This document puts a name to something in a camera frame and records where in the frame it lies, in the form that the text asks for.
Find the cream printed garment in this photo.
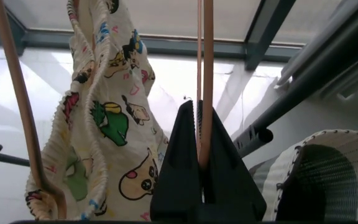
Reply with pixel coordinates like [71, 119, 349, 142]
[25, 0, 170, 222]

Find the white laundry basket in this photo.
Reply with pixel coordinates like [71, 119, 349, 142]
[249, 129, 358, 222]

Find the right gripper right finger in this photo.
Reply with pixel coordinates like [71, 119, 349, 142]
[197, 100, 268, 223]

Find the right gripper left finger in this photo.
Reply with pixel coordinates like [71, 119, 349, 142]
[149, 100, 203, 223]

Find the black clothes rack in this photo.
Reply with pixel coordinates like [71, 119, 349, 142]
[0, 0, 358, 167]

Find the pink clothes hanger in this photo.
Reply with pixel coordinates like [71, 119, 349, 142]
[0, 0, 68, 220]
[196, 0, 215, 171]

